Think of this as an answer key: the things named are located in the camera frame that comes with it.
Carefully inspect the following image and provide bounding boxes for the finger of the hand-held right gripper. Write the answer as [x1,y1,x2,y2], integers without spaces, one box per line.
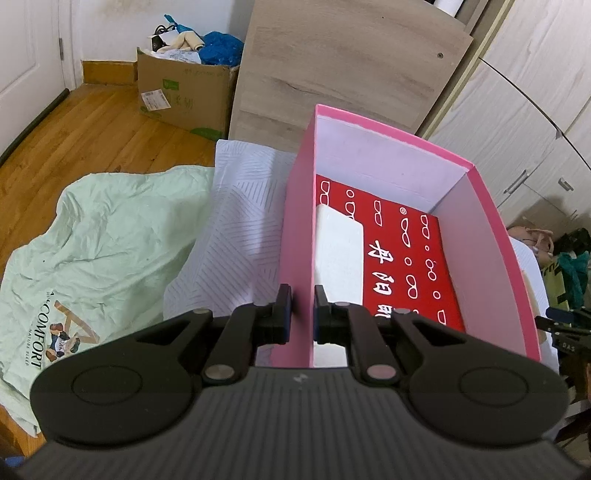
[536,305,591,334]

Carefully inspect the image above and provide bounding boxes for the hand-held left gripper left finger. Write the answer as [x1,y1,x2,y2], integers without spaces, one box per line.
[135,282,294,385]

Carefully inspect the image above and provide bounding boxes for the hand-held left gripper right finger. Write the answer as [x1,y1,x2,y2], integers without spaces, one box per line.
[313,285,459,387]

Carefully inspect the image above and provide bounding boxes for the pink cardboard box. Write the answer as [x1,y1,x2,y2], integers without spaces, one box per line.
[269,104,542,370]

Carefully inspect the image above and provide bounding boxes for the green plastic bag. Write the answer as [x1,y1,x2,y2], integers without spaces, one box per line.
[542,251,591,315]

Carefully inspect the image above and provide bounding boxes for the white power bank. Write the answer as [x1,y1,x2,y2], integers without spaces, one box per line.
[314,205,365,346]

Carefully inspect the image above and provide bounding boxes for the pale blue bed sheet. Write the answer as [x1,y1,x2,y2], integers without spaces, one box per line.
[508,235,561,374]

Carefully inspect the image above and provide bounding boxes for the red box with glasses print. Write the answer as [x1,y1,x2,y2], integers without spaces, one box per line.
[315,173,466,334]

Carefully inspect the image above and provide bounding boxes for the white striped bed sheet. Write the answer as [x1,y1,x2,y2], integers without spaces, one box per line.
[163,138,298,370]

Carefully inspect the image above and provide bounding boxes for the mint green printed blanket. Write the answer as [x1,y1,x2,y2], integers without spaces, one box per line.
[0,165,218,437]

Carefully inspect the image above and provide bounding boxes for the white wardrobe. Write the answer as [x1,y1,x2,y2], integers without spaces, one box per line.
[420,0,591,227]

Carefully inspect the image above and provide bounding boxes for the brown cardboard box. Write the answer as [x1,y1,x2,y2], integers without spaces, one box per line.
[136,46,241,141]

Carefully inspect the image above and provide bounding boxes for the wooden wardrobe panel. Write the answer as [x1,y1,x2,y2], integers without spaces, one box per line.
[228,0,476,155]

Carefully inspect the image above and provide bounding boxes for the blue plastic bag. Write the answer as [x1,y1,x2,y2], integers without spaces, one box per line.
[198,31,245,68]

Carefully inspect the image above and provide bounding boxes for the beige cloth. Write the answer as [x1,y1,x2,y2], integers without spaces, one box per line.
[168,28,206,55]

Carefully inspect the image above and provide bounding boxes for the black door draft strip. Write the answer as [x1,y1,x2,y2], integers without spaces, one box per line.
[0,89,71,164]

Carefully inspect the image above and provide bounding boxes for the white door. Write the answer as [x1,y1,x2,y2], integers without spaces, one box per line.
[0,0,77,153]

